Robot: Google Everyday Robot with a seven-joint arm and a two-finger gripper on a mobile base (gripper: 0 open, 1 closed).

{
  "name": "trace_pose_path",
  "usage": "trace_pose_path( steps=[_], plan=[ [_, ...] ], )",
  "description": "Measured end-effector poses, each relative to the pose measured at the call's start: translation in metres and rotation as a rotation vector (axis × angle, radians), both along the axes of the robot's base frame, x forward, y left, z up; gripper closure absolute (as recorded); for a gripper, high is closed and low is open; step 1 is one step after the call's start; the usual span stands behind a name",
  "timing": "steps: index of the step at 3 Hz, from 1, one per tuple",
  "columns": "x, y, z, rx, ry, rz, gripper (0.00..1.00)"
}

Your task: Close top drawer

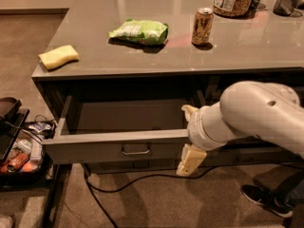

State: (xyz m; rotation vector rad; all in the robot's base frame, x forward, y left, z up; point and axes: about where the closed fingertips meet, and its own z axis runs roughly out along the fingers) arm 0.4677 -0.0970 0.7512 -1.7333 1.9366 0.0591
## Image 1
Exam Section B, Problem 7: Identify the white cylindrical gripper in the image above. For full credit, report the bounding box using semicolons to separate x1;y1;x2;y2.
176;103;247;177

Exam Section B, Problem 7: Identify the grey drawer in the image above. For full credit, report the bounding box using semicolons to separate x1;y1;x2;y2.
201;147;302;167
84;159;181;174
44;97;188;164

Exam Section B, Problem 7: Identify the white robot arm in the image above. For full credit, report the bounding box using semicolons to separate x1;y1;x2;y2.
177;81;304;177

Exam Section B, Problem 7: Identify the grey counter cabinet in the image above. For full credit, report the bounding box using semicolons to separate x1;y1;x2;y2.
30;0;304;176

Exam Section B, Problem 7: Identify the gold drink can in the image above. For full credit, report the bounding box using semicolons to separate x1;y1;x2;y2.
192;8;214;46

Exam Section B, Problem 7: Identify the green snack bag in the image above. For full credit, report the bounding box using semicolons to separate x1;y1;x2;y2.
108;19;168;46

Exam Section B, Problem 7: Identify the black sneaker with white sole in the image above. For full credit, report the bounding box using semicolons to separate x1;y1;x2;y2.
241;184;293;219

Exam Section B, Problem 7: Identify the yellow sponge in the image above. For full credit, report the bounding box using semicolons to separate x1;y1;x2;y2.
38;45;79;70

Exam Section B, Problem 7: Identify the black cart with clutter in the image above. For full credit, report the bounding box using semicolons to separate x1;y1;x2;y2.
0;97;62;228

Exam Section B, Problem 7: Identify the white shoe tip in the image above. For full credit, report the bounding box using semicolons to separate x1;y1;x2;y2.
0;216;13;228

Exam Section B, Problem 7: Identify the black floor cable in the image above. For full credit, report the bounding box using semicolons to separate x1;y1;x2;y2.
83;163;304;228

